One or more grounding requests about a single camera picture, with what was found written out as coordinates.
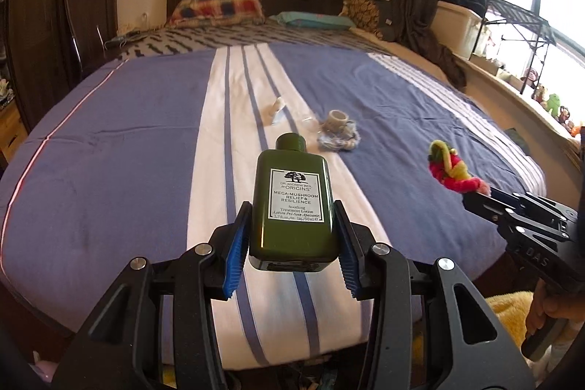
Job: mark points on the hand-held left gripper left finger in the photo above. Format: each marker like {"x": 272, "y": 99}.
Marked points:
{"x": 233, "y": 253}

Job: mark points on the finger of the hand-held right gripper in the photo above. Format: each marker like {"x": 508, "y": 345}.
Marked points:
{"x": 502, "y": 222}
{"x": 525, "y": 200}

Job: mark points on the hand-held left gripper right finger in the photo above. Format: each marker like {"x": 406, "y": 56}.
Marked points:
{"x": 349, "y": 257}

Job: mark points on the green lotion bottle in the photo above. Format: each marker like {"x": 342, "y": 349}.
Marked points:
{"x": 292, "y": 244}

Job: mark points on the colourful pipe cleaner toy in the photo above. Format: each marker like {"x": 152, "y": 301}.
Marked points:
{"x": 450, "y": 170}

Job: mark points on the person's right hand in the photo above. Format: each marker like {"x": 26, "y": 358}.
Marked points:
{"x": 546, "y": 305}

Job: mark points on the yellow fluffy mat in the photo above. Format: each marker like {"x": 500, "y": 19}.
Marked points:
{"x": 507, "y": 312}

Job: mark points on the dark green cloth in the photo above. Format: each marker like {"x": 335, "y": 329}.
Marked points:
{"x": 518, "y": 138}

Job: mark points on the green frog plush toy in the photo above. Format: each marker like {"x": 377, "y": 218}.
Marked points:
{"x": 555, "y": 102}

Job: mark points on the blue white scrunchie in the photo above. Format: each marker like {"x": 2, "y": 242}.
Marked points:
{"x": 340, "y": 139}

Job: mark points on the brown monkey plush toy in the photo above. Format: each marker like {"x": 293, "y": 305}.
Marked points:
{"x": 530, "y": 79}

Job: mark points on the blue white striped blanket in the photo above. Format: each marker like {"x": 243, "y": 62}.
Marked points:
{"x": 137, "y": 152}

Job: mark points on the white tape roll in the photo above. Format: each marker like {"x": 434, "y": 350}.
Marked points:
{"x": 337, "y": 119}

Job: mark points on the black drying rack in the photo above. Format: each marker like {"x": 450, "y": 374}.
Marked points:
{"x": 516, "y": 22}

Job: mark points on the white storage box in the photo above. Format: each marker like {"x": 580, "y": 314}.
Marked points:
{"x": 457, "y": 29}

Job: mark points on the grey zebra striped sheet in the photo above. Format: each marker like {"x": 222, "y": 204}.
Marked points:
{"x": 205, "y": 40}

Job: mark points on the grey green cushion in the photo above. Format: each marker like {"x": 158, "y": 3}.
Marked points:
{"x": 389, "y": 22}

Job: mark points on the teal pillow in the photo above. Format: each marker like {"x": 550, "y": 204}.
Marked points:
{"x": 315, "y": 21}

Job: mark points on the plaid pillow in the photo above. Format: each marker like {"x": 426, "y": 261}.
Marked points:
{"x": 215, "y": 8}

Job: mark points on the brown patterned cushion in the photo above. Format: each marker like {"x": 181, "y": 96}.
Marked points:
{"x": 365, "y": 11}

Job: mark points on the dark wooden wardrobe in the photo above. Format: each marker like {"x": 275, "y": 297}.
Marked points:
{"x": 55, "y": 6}

